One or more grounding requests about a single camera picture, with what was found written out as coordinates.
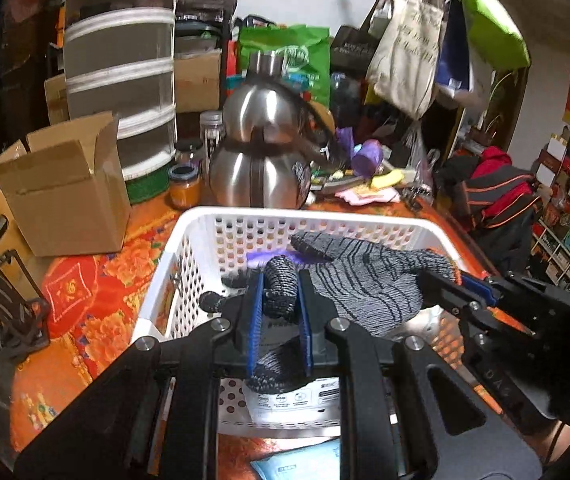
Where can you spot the blue hanging bag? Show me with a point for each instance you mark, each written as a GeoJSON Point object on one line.
{"type": "Point", "coordinates": [452, 50]}

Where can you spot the black phone holder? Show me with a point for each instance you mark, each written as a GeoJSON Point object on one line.
{"type": "Point", "coordinates": [15, 310]}

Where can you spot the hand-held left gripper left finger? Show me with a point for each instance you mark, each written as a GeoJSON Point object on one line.
{"type": "Point", "coordinates": [255, 320]}

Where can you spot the dark mirrored cabinet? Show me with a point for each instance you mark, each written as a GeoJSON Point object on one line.
{"type": "Point", "coordinates": [20, 35]}

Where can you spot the white perforated plastic basket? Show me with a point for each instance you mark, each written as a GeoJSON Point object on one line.
{"type": "Point", "coordinates": [200, 240]}

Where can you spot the bright green hanging bag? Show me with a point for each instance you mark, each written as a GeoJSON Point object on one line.
{"type": "Point", "coordinates": [490, 20]}

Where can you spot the black key bunch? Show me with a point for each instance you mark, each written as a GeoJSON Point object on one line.
{"type": "Point", "coordinates": [417, 197]}

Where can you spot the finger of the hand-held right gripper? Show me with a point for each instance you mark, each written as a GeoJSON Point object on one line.
{"type": "Point", "coordinates": [480, 287]}
{"type": "Point", "coordinates": [447, 290]}

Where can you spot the red floral tablecloth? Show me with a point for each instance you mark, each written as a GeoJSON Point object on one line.
{"type": "Point", "coordinates": [115, 260]}

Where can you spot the red black backpack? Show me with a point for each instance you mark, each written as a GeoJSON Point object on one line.
{"type": "Point", "coordinates": [505, 195]}

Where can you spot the open cardboard box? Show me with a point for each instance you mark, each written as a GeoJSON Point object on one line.
{"type": "Point", "coordinates": [65, 200]}

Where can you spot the yellow packet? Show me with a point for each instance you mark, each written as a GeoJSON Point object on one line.
{"type": "Point", "coordinates": [387, 178]}

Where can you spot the clear glass jar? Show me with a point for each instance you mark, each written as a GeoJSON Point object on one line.
{"type": "Point", "coordinates": [212, 135]}

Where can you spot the white printed pouch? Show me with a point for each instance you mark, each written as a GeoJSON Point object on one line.
{"type": "Point", "coordinates": [295, 400]}

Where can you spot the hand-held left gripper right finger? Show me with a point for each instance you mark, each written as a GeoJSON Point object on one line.
{"type": "Point", "coordinates": [305, 320]}

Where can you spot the green shopping bag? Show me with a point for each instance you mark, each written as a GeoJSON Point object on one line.
{"type": "Point", "coordinates": [310, 45]}

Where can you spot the shelf with boxes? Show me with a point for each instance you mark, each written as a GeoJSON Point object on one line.
{"type": "Point", "coordinates": [565, 200]}

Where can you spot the small cardboard box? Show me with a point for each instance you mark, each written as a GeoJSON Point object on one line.
{"type": "Point", "coordinates": [197, 80]}

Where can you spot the grey white stacked storage tower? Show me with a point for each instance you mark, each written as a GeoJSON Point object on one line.
{"type": "Point", "coordinates": [115, 110]}

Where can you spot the beige canvas tote bag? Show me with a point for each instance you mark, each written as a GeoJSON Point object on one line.
{"type": "Point", "coordinates": [410, 45]}

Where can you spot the steel gourd-shaped kettle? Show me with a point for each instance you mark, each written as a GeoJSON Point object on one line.
{"type": "Point", "coordinates": [255, 170]}

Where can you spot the pink paper sheets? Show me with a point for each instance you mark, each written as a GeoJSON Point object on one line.
{"type": "Point", "coordinates": [365, 195]}

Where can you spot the orange jar with black lid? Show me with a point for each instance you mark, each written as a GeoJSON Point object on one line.
{"type": "Point", "coordinates": [185, 192]}

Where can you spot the purple plastic bag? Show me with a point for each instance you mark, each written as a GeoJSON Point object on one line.
{"type": "Point", "coordinates": [367, 157]}

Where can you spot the clear crinkled plastic bag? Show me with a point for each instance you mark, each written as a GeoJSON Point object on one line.
{"type": "Point", "coordinates": [417, 152]}

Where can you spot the dark small jar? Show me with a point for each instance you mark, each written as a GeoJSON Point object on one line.
{"type": "Point", "coordinates": [189, 152]}

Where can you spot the black paper bag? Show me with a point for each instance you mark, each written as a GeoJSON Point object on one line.
{"type": "Point", "coordinates": [350, 47]}

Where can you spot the grey knit glove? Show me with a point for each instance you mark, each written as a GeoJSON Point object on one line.
{"type": "Point", "coordinates": [365, 280]}

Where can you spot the purple tissue pack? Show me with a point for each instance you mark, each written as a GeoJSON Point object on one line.
{"type": "Point", "coordinates": [260, 259]}

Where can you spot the light blue packet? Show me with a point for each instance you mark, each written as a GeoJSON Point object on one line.
{"type": "Point", "coordinates": [295, 465]}

